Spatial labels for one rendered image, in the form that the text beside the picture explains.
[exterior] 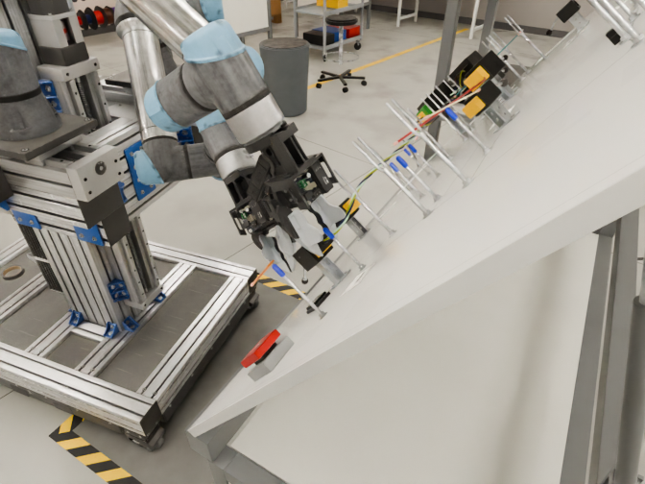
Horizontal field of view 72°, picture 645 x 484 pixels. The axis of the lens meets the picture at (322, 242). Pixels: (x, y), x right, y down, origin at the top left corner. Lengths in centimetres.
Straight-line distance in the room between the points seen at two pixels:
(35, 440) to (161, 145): 142
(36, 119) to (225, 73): 74
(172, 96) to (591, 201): 56
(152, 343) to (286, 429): 111
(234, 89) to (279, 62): 360
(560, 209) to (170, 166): 83
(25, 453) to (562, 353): 183
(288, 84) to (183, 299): 266
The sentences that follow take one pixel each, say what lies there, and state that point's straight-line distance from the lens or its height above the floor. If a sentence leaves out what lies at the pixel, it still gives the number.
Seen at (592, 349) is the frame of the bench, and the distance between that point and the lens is 121.
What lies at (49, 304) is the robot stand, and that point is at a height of 21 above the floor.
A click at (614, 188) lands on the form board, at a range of 27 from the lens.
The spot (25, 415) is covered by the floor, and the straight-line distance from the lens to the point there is 222.
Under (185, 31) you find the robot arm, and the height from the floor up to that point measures 144.
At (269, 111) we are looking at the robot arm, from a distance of 63.
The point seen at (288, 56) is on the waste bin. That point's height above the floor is 56.
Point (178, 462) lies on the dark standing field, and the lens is 187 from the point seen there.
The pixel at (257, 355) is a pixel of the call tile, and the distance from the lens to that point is 61.
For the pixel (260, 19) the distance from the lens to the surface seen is 612.
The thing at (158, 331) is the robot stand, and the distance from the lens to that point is 198.
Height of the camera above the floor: 160
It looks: 37 degrees down
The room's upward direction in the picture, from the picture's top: straight up
